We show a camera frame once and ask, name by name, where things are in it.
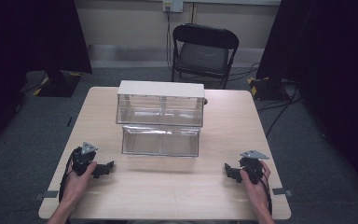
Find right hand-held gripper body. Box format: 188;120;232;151
238;149;270;186

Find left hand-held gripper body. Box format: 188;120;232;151
71;141;99;177

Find person's right hand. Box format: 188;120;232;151
239;160;272;210

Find person's left hand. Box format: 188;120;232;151
62;161;98;207

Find grey tape strip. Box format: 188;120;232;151
271;187;294;198
33;189;60;201

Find clear plastic drawer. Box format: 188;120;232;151
120;123;201;159

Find black stand base yellow stripes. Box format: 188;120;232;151
246;76;294;102
32;69;84;98

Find clear drawer cabinet white top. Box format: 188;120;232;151
116;79;206;128

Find black folding chair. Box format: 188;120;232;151
171;22;241;91

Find dark curtain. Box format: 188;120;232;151
0;0;93;158
255;0;358;202

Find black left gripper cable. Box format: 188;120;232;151
58;147;82;203

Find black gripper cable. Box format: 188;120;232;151
255;169;274;217
58;147;82;203

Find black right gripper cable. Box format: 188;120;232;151
255;169;274;217

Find black floor cables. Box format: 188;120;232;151
227;62;303;138

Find black wall outlet cable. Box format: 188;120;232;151
165;5;174;72

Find white wall outlet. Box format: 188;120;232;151
162;0;185;14

